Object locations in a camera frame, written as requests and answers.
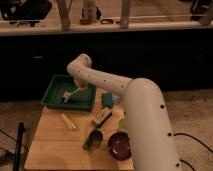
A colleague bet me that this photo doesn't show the green plastic tray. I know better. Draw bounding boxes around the green plastic tray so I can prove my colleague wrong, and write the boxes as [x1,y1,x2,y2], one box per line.
[41,75,96,111]

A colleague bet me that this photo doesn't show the clear plastic cup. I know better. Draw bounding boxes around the clear plastic cup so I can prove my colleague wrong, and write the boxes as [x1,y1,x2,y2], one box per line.
[112,94,121,105]

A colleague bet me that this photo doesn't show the white dish brush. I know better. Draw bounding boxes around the white dish brush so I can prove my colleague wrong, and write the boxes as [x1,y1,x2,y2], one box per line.
[62,88,80,103]

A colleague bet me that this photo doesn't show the dark red bowl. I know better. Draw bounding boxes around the dark red bowl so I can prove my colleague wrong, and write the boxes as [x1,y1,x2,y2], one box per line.
[107,132,131,161]

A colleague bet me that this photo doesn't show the green apple toy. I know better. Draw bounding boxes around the green apple toy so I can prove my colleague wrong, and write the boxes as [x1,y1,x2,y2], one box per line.
[119,118,127,132]

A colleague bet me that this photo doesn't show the black floor cable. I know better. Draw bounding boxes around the black floor cable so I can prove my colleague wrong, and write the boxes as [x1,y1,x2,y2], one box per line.
[173,132,213,171]

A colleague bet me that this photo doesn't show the black bag on shelf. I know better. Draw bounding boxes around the black bag on shelf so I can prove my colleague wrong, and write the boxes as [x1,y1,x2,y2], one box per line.
[0,0,52,27]

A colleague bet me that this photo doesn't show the wooden table board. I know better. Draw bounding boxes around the wooden table board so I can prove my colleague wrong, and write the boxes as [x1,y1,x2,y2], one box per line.
[24,88,134,171]

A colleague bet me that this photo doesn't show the red ring on shelf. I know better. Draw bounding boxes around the red ring on shelf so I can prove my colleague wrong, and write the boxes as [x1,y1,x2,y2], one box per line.
[100,18,115,25]

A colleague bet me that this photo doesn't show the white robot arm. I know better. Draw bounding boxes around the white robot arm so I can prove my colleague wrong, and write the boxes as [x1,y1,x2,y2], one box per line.
[67,54,182,171]

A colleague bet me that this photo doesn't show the yellow corn cob toy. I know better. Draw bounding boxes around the yellow corn cob toy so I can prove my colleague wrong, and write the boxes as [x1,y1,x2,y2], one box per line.
[61,114,77,130]

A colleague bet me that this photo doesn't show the black pole on floor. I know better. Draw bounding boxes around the black pole on floor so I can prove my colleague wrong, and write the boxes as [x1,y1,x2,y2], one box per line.
[13,122,25,171]

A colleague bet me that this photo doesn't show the green sponge block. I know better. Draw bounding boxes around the green sponge block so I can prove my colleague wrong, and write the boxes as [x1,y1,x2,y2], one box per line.
[102,92,113,108]

